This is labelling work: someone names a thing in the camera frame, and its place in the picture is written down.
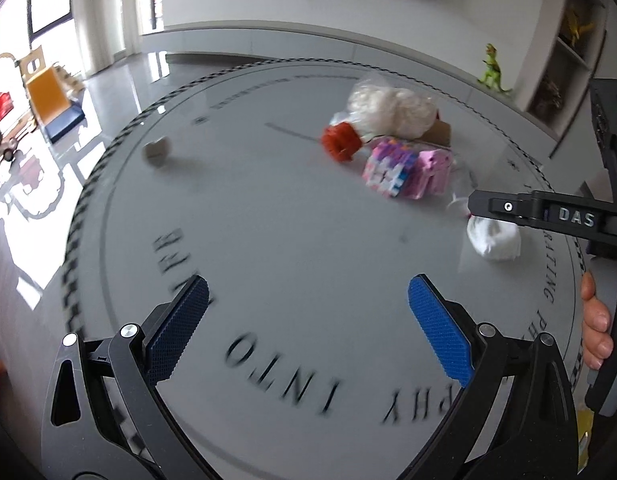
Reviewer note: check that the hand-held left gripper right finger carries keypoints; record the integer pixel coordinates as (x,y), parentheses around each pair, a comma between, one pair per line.
(438,330)

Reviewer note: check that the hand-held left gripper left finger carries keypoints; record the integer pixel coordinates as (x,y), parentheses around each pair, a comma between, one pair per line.
(181,330)

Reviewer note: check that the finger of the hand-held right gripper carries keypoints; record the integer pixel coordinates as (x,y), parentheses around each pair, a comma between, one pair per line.
(528,207)

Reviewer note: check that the white tissue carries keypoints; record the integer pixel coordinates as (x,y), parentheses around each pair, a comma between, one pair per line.
(493,246)

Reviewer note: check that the grey paper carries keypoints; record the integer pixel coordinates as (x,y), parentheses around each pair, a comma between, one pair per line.
(156,152)

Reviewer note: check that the person's right hand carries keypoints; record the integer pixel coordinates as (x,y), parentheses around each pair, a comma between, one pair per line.
(596,330)

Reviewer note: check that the clear plastic wrapper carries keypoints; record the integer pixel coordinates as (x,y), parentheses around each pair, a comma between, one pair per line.
(461,202)

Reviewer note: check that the pink packet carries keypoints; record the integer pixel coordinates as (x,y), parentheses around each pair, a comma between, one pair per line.
(433,172)

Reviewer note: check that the brown dinosaur toy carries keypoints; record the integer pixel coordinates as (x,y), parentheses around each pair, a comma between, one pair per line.
(548,95)

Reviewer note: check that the white shelf unit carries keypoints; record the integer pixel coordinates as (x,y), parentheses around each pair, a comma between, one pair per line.
(573,65)

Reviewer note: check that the brown cardboard piece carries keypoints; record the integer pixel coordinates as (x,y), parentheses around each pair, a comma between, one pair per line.
(438,135)

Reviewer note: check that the green dinosaur toy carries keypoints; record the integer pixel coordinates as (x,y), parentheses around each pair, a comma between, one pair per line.
(491,72)

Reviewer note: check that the multicoloured patterned packet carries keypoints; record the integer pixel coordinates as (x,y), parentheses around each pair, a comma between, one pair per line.
(388,170)

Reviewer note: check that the yellow dinosaur toy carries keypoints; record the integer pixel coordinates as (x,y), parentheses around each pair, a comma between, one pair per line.
(578,25)

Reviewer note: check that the clear bag with white filling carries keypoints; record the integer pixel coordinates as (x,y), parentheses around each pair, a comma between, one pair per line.
(388,105)

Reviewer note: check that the red-orange plastic object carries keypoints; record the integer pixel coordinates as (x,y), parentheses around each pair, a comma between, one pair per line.
(341,142)

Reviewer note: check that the white low cabinet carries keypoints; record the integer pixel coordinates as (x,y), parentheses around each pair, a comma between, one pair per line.
(288,42)

